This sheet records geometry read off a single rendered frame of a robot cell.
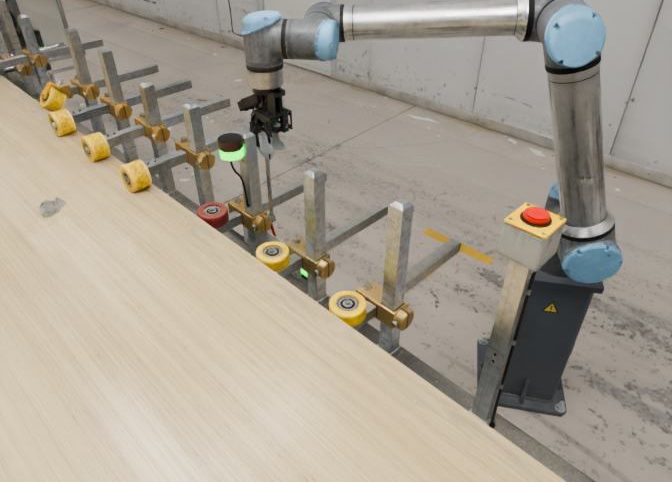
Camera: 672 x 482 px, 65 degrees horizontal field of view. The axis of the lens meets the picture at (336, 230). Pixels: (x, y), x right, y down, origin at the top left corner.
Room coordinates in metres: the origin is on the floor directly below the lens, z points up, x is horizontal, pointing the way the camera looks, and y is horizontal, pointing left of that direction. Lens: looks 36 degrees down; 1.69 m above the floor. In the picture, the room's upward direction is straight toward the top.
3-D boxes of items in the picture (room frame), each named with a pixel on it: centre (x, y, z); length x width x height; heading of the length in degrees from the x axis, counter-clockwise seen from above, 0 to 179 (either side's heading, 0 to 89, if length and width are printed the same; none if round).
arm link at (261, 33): (1.27, 0.17, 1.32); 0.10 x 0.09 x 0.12; 84
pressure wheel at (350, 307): (0.81, -0.03, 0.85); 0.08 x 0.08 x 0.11
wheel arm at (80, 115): (1.81, 0.74, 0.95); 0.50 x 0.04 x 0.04; 135
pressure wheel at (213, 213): (1.17, 0.33, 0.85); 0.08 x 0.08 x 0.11
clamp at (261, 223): (1.23, 0.25, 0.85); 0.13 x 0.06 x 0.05; 45
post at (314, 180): (1.04, 0.05, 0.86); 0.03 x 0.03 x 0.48; 45
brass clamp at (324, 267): (1.05, 0.07, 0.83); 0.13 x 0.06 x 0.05; 45
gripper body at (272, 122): (1.26, 0.17, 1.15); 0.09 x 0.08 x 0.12; 45
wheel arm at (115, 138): (1.64, 0.57, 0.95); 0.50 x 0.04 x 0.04; 135
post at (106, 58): (1.74, 0.76, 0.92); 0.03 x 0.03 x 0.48; 45
